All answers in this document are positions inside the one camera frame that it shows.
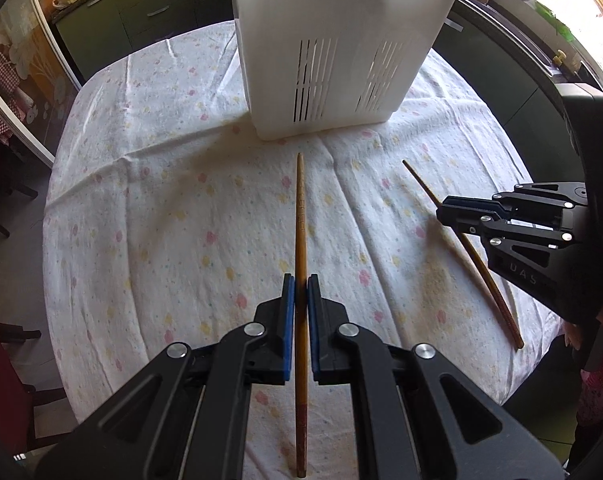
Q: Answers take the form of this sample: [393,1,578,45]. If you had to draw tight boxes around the white plastic utensil holder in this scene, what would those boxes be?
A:
[228,0,465,142]

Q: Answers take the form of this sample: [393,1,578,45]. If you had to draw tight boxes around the wooden chopstick red handle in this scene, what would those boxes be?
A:
[402,159,525,350]
[294,153,310,479]

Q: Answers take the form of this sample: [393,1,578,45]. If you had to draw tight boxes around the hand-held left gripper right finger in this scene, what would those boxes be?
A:
[306,273,568,480]

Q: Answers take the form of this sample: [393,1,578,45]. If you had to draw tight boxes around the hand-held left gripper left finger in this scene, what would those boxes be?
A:
[34,273,297,480]

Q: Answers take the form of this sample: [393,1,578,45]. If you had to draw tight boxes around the person's right hand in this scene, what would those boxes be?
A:
[561,305,603,362]

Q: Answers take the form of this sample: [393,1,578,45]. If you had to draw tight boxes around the kitchen window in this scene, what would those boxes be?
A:
[521,0,603,107]

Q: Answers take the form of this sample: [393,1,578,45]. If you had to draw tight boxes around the sliding glass door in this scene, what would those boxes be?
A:
[0,0,83,169]

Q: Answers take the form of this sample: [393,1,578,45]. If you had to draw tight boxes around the white floral tablecloth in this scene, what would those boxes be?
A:
[42,21,568,462]

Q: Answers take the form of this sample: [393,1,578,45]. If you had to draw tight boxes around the red upholstered chair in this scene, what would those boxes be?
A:
[0,317,68,462]

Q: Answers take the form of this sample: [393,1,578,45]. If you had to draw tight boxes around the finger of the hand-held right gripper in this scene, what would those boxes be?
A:
[437,210,578,267]
[437,182,589,226]

